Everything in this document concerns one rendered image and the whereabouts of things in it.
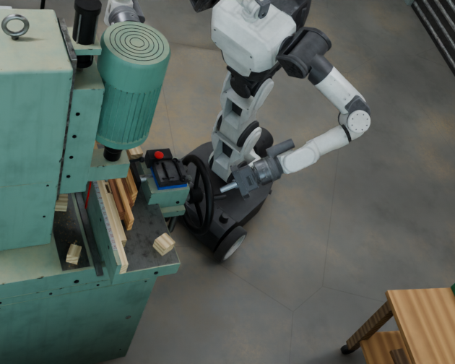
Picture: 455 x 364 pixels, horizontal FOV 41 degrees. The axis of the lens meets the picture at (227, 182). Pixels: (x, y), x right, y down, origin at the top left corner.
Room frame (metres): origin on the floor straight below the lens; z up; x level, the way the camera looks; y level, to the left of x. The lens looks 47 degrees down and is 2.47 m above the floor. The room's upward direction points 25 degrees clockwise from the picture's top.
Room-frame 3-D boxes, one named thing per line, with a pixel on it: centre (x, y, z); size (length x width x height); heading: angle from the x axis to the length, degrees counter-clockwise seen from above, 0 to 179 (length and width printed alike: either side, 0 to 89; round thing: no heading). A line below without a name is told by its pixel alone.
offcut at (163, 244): (1.08, 0.10, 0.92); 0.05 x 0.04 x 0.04; 156
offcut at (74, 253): (0.98, 0.34, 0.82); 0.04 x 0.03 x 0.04; 12
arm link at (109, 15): (1.51, 0.50, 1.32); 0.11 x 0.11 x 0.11; 40
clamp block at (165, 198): (1.31, 0.20, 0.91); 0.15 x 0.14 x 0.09; 40
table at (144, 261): (1.25, 0.26, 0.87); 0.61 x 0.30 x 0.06; 40
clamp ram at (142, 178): (1.26, 0.25, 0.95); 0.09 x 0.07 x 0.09; 40
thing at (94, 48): (1.10, 0.46, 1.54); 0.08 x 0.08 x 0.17; 40
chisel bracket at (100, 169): (1.18, 0.36, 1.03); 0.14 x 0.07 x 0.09; 130
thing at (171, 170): (1.31, 0.20, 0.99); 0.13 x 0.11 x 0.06; 40
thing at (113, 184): (1.20, 0.33, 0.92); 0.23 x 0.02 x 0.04; 40
